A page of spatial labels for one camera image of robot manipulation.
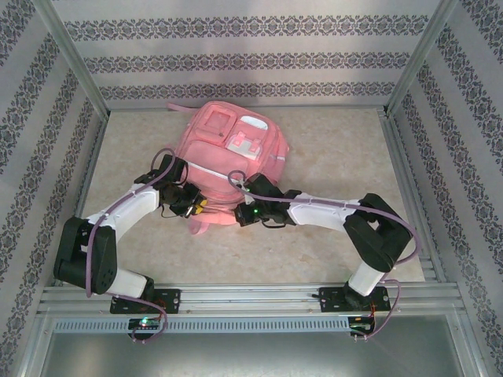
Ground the pink student backpack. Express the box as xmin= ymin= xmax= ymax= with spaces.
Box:
xmin=167 ymin=101 xmax=292 ymax=236

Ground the green LED controller board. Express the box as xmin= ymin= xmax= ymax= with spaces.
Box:
xmin=128 ymin=318 xmax=160 ymax=331
xmin=348 ymin=317 xmax=375 ymax=335

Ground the grey metal shelf panel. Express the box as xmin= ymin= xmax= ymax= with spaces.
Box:
xmin=39 ymin=331 xmax=472 ymax=377

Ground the aluminium floor side rail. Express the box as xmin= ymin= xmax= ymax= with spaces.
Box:
xmin=53 ymin=112 xmax=110 ymax=286
xmin=378 ymin=108 xmax=448 ymax=283

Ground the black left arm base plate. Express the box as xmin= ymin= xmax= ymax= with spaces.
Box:
xmin=109 ymin=287 xmax=182 ymax=316

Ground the thin aluminium floor rail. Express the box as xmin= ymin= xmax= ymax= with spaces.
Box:
xmin=105 ymin=102 xmax=389 ymax=115

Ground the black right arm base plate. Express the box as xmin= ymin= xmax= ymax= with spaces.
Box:
xmin=318 ymin=286 xmax=391 ymax=314

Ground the slotted grey cable duct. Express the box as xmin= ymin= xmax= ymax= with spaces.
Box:
xmin=53 ymin=316 xmax=351 ymax=333

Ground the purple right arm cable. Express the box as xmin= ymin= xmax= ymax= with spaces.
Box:
xmin=227 ymin=169 xmax=424 ymax=343

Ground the aluminium frame post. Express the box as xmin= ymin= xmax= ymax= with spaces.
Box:
xmin=30 ymin=0 xmax=110 ymax=119
xmin=384 ymin=0 xmax=460 ymax=115

